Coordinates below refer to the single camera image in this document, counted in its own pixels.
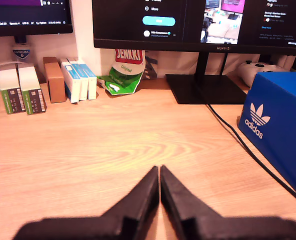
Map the white and blue box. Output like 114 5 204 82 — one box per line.
70 60 89 101
60 59 82 104
79 59 98 101

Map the white cable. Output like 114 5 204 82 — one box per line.
0 61 20 70

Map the green Jenkki gum bag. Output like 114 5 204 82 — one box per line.
96 48 146 96

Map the white game controller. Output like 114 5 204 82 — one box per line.
237 59 284 87

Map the green and dark labelled box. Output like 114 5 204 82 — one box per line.
0 67 26 115
17 65 48 116

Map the blue adidas shoebox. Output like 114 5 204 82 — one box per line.
237 71 296 201

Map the brown cardboard box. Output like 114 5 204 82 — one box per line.
42 56 67 104

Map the black Huawei computer monitor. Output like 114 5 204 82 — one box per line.
91 0 296 105

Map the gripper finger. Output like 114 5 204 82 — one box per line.
159 164 225 240
100 165 161 240

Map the black cable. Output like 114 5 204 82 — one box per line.
205 103 296 209

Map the computer monitor with purple text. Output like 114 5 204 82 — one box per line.
0 0 74 44

